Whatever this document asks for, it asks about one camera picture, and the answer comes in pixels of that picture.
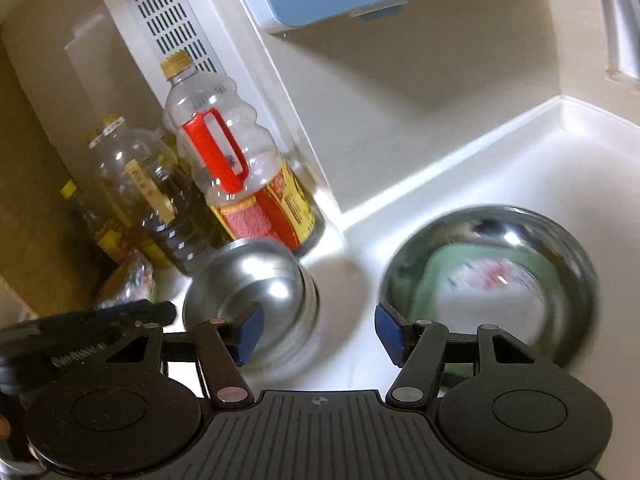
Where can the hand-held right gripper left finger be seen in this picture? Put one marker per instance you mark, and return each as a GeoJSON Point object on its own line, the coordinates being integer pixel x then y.
{"type": "Point", "coordinates": [250, 327]}

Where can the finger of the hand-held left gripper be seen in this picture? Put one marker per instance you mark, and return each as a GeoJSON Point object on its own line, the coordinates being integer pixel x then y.
{"type": "Point", "coordinates": [147, 312]}

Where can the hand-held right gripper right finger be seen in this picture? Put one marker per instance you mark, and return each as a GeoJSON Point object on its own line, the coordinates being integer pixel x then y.
{"type": "Point", "coordinates": [387, 335]}

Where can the small steel bowl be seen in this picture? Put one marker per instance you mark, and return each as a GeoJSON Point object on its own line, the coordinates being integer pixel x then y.
{"type": "Point", "coordinates": [260, 280]}

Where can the floral ceramic plate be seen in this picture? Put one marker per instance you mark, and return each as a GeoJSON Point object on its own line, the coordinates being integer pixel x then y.
{"type": "Point", "coordinates": [500, 290]}

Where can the large steel basin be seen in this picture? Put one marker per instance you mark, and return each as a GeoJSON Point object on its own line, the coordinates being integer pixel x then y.
{"type": "Point", "coordinates": [565, 270]}

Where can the person's left hand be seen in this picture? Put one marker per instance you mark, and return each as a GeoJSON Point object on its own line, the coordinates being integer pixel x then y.
{"type": "Point", "coordinates": [4, 427]}

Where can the colourful snack packet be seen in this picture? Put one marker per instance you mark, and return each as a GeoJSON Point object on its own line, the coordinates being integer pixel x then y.
{"type": "Point", "coordinates": [127, 282]}

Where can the green square plate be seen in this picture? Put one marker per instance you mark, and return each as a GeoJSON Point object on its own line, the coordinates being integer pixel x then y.
{"type": "Point", "coordinates": [440, 280]}

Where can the yellow oil bottle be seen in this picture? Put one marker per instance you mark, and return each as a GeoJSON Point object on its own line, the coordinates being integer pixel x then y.
{"type": "Point", "coordinates": [107, 237]}

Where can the dark oil bottle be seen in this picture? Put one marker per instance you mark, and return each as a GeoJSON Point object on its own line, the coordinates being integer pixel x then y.
{"type": "Point", "coordinates": [165, 220]}

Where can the white vented appliance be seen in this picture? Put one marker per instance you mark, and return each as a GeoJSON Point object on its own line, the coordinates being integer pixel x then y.
{"type": "Point", "coordinates": [175, 25]}

